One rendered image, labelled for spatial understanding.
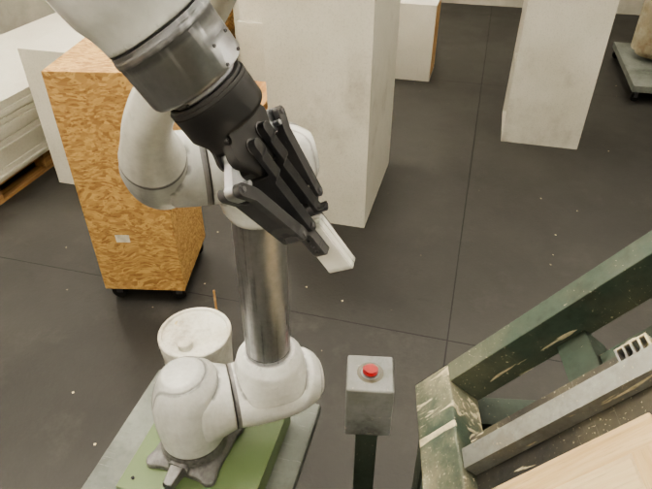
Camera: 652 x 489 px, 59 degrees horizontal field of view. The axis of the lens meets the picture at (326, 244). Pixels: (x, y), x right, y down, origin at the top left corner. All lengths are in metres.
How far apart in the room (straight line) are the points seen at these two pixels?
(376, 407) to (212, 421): 0.42
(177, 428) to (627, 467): 0.89
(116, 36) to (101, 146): 2.28
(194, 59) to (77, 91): 2.21
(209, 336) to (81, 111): 1.09
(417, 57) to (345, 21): 2.86
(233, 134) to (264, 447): 1.11
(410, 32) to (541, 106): 1.68
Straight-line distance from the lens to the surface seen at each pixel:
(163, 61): 0.46
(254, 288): 1.12
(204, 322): 2.49
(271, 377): 1.28
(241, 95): 0.48
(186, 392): 1.30
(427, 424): 1.52
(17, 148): 4.46
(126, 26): 0.45
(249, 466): 1.48
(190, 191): 0.94
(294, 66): 3.27
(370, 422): 1.55
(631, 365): 1.25
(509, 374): 1.53
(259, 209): 0.50
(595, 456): 1.23
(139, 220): 2.88
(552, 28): 4.61
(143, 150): 0.79
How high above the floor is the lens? 2.05
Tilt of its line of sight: 36 degrees down
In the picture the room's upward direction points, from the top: straight up
